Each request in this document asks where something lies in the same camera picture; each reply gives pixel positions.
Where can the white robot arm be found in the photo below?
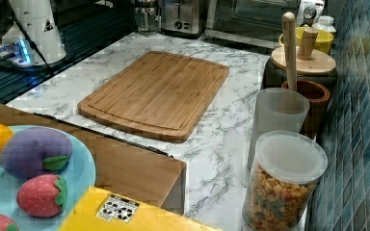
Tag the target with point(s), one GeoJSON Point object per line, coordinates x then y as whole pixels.
{"type": "Point", "coordinates": [34, 33]}

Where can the silver two-slot toaster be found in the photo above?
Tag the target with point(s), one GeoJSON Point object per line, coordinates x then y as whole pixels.
{"type": "Point", "coordinates": [187, 17]}

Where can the stainless toaster oven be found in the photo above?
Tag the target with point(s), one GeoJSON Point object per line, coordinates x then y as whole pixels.
{"type": "Point", "coordinates": [254, 22]}

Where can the bamboo cutting board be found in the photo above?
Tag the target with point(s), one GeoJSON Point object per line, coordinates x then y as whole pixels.
{"type": "Point", "coordinates": [161, 96]}

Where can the frosted plastic cup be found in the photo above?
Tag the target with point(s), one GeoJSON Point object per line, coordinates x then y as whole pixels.
{"type": "Point", "coordinates": [276, 109]}

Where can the glass coffee press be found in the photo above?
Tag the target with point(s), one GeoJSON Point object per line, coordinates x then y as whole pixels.
{"type": "Point", "coordinates": [147, 16]}

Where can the clear cereal container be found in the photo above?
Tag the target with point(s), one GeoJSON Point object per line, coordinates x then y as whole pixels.
{"type": "Point", "coordinates": [284, 172]}

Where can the yellow cardboard box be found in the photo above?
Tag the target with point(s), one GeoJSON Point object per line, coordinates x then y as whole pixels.
{"type": "Point", "coordinates": [100, 210]}

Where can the brown wooden utensil holder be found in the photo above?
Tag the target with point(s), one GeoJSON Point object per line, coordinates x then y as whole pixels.
{"type": "Point", "coordinates": [318, 97]}

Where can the black canister with wooden lid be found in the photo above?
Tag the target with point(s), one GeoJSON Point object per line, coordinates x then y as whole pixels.
{"type": "Point", "coordinates": [319, 68]}

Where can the wooden rolling pin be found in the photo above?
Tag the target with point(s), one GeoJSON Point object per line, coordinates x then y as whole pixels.
{"type": "Point", "coordinates": [288, 27]}

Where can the purple plush eggplant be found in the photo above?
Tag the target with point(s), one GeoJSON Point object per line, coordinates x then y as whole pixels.
{"type": "Point", "coordinates": [36, 151]}

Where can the yellow plastic cup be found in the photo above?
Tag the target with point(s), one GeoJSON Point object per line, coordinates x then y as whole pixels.
{"type": "Point", "coordinates": [322, 43]}

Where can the white kitchen timer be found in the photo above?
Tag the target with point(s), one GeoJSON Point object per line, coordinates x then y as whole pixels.
{"type": "Point", "coordinates": [309, 12]}

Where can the white-capped bottle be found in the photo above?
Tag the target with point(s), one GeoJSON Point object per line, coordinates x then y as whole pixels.
{"type": "Point", "coordinates": [325, 23]}

